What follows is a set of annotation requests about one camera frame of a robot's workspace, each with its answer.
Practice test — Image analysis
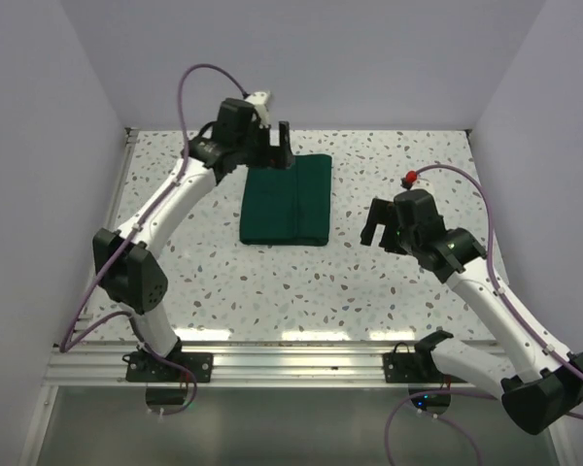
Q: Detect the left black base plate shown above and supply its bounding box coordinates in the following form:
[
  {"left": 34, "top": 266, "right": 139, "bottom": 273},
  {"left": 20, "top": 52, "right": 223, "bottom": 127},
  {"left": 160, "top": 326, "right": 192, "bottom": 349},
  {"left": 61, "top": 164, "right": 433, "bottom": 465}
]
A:
[{"left": 121, "top": 350, "right": 214, "bottom": 383}]

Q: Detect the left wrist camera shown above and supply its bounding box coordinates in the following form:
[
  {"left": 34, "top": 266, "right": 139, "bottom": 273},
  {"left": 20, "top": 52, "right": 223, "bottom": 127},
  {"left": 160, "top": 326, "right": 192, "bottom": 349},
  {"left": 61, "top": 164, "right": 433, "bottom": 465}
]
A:
[{"left": 245, "top": 90, "right": 273, "bottom": 127}]

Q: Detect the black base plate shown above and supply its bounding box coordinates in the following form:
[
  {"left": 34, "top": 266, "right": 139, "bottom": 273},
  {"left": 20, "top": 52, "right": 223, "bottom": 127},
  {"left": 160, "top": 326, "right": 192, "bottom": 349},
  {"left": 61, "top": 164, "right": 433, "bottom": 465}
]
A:
[
  {"left": 382, "top": 343, "right": 445, "bottom": 383},
  {"left": 121, "top": 350, "right": 214, "bottom": 383}
]

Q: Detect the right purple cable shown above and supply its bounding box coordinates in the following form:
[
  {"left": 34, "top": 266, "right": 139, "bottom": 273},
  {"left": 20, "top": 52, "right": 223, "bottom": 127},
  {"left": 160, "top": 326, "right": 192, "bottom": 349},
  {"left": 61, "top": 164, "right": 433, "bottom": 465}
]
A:
[{"left": 386, "top": 164, "right": 583, "bottom": 466}]

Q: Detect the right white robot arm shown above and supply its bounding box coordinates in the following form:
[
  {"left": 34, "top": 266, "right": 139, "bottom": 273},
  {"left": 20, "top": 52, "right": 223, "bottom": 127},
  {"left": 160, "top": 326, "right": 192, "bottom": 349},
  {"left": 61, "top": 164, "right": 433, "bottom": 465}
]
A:
[{"left": 360, "top": 189, "right": 583, "bottom": 435}]

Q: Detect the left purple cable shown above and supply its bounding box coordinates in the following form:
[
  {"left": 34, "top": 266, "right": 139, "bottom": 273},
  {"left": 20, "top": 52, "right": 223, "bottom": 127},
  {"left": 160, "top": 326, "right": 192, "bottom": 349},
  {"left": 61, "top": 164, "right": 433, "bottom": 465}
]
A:
[{"left": 59, "top": 62, "right": 250, "bottom": 416}]

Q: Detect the aluminium frame rail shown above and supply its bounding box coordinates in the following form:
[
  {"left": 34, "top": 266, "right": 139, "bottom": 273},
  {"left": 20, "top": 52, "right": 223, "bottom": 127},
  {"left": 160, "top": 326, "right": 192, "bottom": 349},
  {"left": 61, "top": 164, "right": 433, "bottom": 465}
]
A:
[{"left": 21, "top": 126, "right": 572, "bottom": 466}]

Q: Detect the purple cable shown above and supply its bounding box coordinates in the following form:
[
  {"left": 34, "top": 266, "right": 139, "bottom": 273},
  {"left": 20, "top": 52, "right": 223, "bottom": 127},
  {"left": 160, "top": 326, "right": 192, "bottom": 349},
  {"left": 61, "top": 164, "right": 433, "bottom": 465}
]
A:
[
  {"left": 59, "top": 62, "right": 250, "bottom": 416},
  {"left": 386, "top": 164, "right": 583, "bottom": 466}
]

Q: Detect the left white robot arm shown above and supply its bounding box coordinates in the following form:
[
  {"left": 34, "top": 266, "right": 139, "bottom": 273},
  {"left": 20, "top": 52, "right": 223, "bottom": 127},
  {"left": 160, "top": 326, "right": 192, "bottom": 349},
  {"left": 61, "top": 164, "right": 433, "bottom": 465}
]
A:
[{"left": 93, "top": 91, "right": 293, "bottom": 382}]

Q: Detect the green surgical cloth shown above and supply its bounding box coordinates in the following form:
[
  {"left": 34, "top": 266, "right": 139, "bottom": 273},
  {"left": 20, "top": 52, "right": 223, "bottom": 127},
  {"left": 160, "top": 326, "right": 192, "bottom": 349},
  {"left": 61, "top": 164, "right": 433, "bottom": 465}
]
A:
[{"left": 239, "top": 154, "right": 332, "bottom": 247}]

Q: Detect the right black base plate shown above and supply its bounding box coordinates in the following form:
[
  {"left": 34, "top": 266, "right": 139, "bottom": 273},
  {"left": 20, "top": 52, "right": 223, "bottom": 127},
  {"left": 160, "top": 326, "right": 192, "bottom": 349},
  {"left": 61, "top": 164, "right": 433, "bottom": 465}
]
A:
[{"left": 382, "top": 343, "right": 445, "bottom": 383}]

